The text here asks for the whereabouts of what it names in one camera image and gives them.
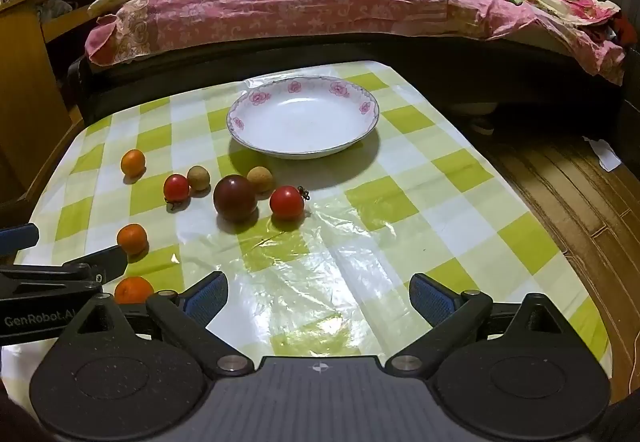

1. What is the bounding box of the dark wooden bed frame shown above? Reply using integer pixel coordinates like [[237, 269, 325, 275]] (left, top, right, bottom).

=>
[[67, 0, 640, 133]]

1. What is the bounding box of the white floral rimmed plate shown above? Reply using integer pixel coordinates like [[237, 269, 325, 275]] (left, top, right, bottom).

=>
[[226, 76, 381, 160]]

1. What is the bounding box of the dark purple tomato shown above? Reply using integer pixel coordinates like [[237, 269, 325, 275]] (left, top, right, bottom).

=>
[[213, 174, 259, 223]]

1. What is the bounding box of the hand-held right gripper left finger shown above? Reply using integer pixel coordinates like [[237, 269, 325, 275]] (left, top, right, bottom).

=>
[[60, 271, 255, 378]]

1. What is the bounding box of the red cherry tomato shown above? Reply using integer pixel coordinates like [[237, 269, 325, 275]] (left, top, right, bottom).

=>
[[163, 174, 191, 210], [269, 185, 310, 221]]

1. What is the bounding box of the small orange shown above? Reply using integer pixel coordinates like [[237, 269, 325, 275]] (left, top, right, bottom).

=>
[[114, 276, 155, 305], [120, 149, 146, 179]]

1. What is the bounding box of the wooden cabinet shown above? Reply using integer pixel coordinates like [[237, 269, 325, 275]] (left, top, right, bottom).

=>
[[0, 0, 132, 217]]

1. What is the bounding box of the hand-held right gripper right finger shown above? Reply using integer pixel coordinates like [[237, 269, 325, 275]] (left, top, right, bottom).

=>
[[384, 273, 581, 376]]

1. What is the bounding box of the slipper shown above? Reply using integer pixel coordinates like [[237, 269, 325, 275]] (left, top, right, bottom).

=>
[[470, 116, 497, 137]]

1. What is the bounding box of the pink floral blanket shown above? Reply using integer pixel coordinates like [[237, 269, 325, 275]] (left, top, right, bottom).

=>
[[85, 0, 628, 85]]

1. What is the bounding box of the dark red clothing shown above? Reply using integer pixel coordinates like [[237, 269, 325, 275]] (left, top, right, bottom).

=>
[[602, 12, 638, 47]]

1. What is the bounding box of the brown longan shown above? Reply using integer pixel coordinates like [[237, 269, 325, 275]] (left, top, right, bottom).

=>
[[187, 165, 211, 193], [247, 166, 274, 195]]

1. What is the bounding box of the white paper scrap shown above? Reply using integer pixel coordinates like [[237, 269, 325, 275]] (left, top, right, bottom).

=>
[[582, 136, 622, 171]]

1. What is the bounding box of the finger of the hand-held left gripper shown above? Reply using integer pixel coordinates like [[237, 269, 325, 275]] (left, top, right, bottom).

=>
[[0, 245, 129, 295], [0, 223, 40, 255]]

